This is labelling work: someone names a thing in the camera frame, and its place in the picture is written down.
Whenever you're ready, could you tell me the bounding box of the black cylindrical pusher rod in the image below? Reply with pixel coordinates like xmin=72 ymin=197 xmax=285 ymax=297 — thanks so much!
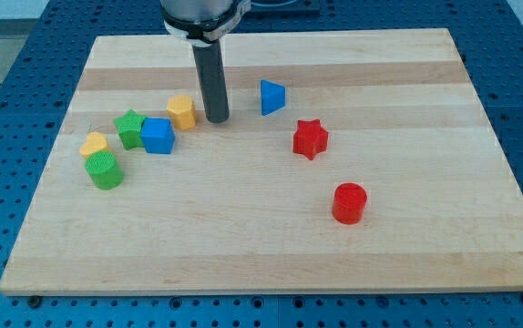
xmin=192 ymin=40 xmax=230 ymax=123

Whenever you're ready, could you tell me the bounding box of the yellow hexagon block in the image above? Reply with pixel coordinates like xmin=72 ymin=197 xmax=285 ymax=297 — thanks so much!
xmin=167 ymin=95 xmax=197 ymax=130

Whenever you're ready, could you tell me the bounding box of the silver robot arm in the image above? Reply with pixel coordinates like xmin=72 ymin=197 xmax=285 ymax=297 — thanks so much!
xmin=160 ymin=0 xmax=251 ymax=123

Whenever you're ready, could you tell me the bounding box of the blue cube block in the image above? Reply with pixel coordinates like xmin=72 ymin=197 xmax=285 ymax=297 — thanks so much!
xmin=140 ymin=118 xmax=176 ymax=154

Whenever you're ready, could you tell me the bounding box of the blue triangle block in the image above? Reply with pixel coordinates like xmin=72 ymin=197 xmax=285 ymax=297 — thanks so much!
xmin=261 ymin=80 xmax=286 ymax=116

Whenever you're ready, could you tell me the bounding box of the green star block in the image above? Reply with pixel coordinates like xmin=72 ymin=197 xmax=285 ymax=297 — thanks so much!
xmin=113 ymin=109 xmax=147 ymax=150

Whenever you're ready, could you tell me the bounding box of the red star block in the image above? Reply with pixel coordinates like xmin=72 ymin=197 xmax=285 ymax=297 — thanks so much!
xmin=292 ymin=118 xmax=329 ymax=160

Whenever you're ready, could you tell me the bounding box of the yellow heart block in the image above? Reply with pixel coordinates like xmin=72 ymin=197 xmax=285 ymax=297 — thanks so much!
xmin=79 ymin=131 xmax=110 ymax=159

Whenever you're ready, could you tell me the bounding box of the green cylinder block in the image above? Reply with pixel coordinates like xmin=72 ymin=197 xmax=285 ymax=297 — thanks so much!
xmin=85 ymin=150 xmax=124 ymax=190

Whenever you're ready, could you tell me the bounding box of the wooden board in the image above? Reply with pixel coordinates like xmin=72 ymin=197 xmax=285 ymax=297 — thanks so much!
xmin=0 ymin=28 xmax=523 ymax=296

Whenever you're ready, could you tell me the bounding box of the red cylinder block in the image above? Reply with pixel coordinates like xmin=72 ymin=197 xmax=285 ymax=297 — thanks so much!
xmin=332 ymin=182 xmax=368 ymax=225

